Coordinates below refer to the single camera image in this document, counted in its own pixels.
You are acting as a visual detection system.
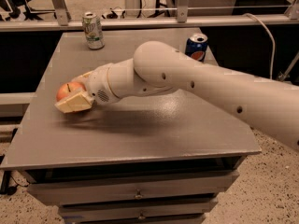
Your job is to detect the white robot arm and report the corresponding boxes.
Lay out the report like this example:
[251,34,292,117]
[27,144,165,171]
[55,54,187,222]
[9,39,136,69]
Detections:
[55,41,299,149]

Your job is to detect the green white 7up can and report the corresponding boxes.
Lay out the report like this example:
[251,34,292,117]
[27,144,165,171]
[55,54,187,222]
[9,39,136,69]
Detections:
[82,11,105,49]

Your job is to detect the blue pepsi can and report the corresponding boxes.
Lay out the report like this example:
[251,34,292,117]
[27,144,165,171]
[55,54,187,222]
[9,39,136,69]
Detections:
[185,33,207,62]

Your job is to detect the lower metal drawer knob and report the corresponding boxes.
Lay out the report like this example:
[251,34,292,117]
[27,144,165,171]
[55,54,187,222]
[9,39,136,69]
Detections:
[137,213,147,220]

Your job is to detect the grey drawer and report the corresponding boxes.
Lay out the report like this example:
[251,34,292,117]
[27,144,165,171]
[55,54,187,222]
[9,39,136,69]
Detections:
[28,171,239,205]
[59,198,218,222]

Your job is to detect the grey metal railing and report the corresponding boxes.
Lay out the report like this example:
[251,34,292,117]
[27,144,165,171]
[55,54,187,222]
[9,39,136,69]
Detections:
[1,0,298,31]

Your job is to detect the red yellow apple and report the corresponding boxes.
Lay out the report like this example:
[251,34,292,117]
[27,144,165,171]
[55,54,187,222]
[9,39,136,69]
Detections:
[56,81,86,102]

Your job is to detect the grey top drawer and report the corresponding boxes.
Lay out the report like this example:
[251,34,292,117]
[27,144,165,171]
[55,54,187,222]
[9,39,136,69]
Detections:
[28,171,239,205]

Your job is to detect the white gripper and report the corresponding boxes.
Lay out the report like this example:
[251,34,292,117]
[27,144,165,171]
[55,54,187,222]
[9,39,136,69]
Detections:
[55,63,120,113]

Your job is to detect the metal drawer knob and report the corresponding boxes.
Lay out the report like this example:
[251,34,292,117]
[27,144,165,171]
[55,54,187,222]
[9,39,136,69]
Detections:
[134,189,143,200]
[137,213,147,220]

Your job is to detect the grey lower drawer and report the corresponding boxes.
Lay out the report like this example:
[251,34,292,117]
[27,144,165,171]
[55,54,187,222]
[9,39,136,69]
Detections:
[59,198,218,222]

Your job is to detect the white cable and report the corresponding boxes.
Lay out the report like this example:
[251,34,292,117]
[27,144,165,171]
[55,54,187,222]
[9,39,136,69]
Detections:
[242,12,277,80]

